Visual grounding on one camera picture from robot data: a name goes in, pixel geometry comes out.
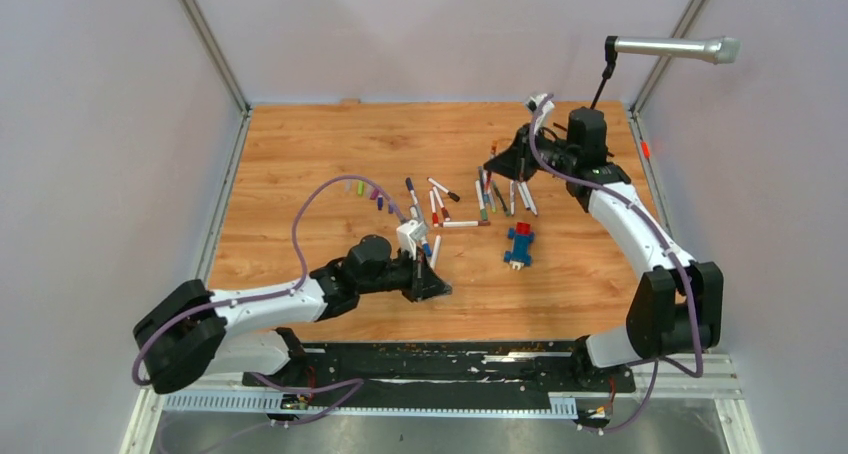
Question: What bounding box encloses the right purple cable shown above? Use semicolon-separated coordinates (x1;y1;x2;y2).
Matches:
527;96;705;436

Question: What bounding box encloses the blue red toy robot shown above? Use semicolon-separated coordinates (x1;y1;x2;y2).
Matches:
503;222;535;270

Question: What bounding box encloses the purple cable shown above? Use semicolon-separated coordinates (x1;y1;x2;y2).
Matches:
527;96;705;436
131;175;412;429

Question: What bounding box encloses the grey slotted cable duct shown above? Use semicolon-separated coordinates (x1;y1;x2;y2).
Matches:
163;390;578;420

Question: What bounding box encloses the black microphone tripod stand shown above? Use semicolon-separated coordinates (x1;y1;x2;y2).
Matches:
554;36;618;164

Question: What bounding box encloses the clear cap grey pen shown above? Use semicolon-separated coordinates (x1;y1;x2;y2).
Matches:
477;166;491;207

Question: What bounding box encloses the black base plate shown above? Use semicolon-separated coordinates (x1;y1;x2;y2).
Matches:
269;340;636;409

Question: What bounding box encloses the silver microphone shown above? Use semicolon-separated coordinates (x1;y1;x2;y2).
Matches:
605;36;741;65

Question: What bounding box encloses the brown cap marker horizontal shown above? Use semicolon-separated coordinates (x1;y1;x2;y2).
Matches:
436;220;491;228

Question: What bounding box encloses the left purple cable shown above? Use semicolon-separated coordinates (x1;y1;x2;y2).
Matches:
131;175;412;429

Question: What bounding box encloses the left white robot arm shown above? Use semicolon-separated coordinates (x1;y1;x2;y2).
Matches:
131;235;452;394

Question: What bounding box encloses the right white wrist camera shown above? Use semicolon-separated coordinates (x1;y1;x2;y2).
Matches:
524;93;555;133

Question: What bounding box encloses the dark red cap marker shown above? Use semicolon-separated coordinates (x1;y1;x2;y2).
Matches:
433;187;451;221

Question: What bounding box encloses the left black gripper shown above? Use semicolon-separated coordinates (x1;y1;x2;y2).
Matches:
358;246;451;303

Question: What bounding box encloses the purple tip white marker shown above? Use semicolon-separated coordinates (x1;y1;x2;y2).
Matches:
520;182;539;216

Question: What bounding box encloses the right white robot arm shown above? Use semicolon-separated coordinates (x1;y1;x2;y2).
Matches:
483;100;724;392

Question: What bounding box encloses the orange red cap marker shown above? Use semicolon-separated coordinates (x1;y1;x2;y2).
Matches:
485;139;499;197

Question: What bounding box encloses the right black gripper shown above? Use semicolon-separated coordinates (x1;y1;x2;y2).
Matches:
486;122;579;182

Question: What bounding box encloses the dark green cap pen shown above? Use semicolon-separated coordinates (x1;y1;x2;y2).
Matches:
491;180;512;217

